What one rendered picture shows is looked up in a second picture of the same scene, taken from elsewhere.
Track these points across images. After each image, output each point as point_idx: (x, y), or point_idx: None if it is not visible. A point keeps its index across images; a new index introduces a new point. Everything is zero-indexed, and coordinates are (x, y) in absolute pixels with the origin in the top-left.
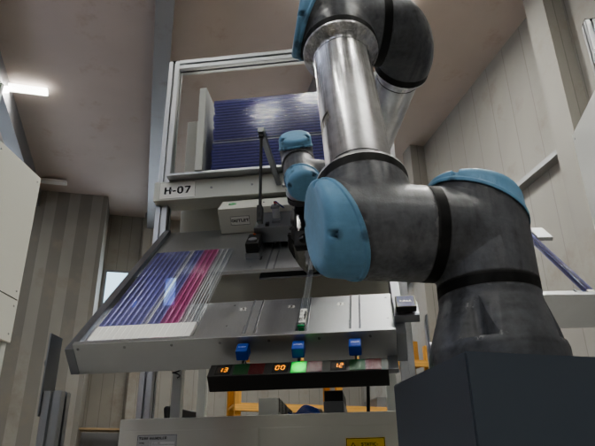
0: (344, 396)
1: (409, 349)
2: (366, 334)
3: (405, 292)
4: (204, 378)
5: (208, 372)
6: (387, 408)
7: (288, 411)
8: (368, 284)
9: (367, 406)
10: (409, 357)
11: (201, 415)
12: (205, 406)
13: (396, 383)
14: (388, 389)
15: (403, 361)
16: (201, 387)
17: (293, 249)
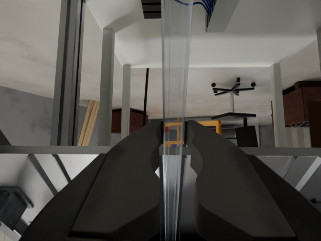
0: (141, 1)
1: (60, 68)
2: None
3: (52, 144)
4: (277, 111)
5: (273, 118)
6: (129, 84)
7: (213, 4)
8: None
9: (146, 93)
10: (61, 59)
11: (277, 82)
12: (273, 90)
13: (101, 66)
14: (109, 60)
15: (69, 55)
16: (280, 104)
17: (279, 199)
